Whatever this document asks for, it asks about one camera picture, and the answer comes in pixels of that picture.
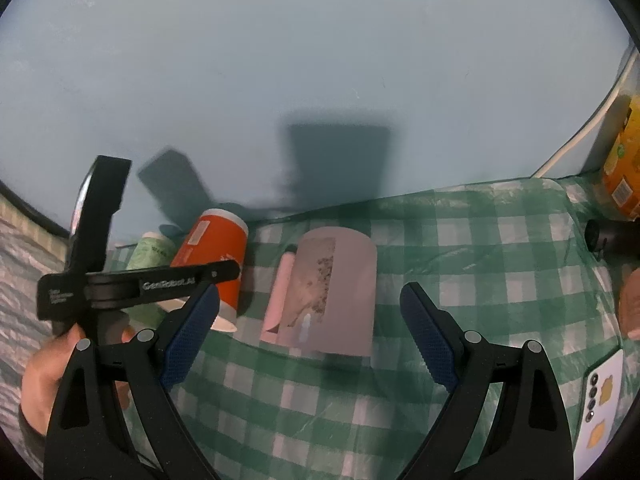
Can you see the pink mug with handle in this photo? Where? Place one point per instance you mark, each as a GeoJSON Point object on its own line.
{"type": "Point", "coordinates": [323, 296]}

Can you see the green checkered tablecloth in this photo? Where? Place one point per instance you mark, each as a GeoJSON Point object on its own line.
{"type": "Point", "coordinates": [507, 259]}

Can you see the white smartphone with stickers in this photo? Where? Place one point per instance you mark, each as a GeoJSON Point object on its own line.
{"type": "Point", "coordinates": [601, 395]}

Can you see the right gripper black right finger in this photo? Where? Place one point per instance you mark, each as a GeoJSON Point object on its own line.
{"type": "Point", "coordinates": [529, 437]}

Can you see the left hand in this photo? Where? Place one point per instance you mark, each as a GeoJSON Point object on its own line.
{"type": "Point", "coordinates": [43, 374]}

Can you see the black cylindrical object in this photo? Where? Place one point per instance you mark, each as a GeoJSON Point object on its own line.
{"type": "Point", "coordinates": [612, 237]}

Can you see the orange paper cup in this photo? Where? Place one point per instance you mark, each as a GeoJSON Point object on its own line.
{"type": "Point", "coordinates": [218, 235]}

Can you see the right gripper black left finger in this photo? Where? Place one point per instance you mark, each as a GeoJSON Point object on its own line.
{"type": "Point", "coordinates": [87, 436]}

